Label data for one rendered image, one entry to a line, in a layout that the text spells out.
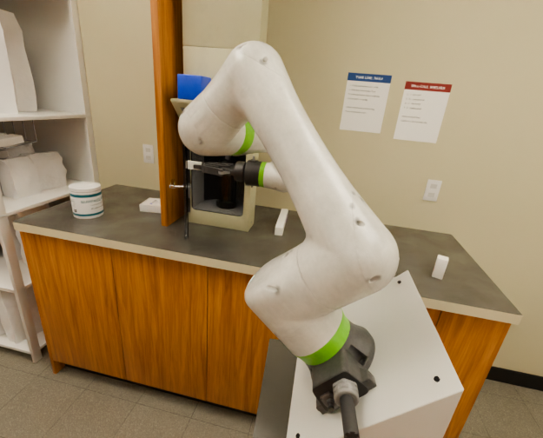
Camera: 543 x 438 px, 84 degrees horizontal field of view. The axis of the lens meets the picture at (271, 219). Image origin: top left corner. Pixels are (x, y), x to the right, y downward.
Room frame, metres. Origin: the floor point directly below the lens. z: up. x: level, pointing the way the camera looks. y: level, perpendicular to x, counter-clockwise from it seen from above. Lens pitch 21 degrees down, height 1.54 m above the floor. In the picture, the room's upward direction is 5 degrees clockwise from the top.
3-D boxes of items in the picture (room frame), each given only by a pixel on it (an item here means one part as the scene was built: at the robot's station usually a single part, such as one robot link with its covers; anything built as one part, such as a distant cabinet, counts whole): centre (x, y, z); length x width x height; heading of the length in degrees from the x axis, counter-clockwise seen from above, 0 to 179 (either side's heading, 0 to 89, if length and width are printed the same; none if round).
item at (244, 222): (1.48, 0.24, 1.32); 0.32 x 0.25 x 0.77; 80
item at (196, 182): (1.48, 0.24, 1.19); 0.26 x 0.24 x 0.35; 80
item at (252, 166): (1.10, 0.08, 1.28); 0.09 x 0.06 x 0.12; 170
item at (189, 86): (1.31, 0.35, 1.55); 0.10 x 0.10 x 0.09; 80
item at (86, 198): (1.36, 0.89, 1.01); 0.13 x 0.13 x 0.15
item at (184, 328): (1.39, 0.08, 0.45); 2.05 x 0.67 x 0.90; 80
